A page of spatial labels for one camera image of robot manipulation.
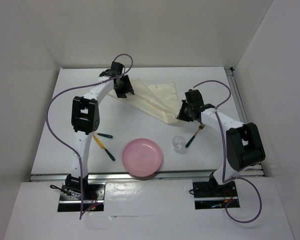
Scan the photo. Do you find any cream cloth placemat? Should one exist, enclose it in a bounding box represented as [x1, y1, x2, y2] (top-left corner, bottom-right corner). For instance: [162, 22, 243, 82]
[108, 78, 181, 125]

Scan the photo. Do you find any clear plastic cup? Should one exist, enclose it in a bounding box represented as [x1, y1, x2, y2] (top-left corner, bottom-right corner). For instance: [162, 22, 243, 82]
[172, 136, 186, 153]

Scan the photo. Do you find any gold spoon green handle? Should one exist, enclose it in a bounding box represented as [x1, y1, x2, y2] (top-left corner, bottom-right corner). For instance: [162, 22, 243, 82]
[94, 132, 113, 139]

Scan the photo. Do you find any pink plastic plate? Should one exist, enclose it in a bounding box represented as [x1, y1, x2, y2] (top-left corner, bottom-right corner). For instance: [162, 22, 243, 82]
[121, 138, 163, 178]

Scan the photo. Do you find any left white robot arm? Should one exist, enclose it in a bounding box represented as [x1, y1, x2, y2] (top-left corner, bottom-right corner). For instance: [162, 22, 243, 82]
[65, 61, 134, 200]

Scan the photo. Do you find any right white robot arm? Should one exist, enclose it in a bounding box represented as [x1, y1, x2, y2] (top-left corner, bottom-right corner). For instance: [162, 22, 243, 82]
[177, 89, 266, 197]

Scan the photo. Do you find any gold fork green handle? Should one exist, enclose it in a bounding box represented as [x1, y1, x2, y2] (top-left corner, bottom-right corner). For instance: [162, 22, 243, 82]
[185, 123, 205, 148]

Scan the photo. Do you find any gold knife green handle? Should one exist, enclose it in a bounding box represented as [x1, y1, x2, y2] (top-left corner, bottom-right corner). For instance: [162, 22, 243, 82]
[93, 133, 116, 162]

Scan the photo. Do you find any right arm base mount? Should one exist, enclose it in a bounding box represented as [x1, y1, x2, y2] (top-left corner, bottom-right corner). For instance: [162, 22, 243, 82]
[188, 181, 240, 210]

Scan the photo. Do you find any aluminium rail frame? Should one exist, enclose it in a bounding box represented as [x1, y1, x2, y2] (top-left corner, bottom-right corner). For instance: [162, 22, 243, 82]
[29, 66, 266, 181]

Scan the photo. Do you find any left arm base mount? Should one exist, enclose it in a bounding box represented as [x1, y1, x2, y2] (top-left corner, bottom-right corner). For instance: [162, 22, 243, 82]
[49, 182, 106, 213]

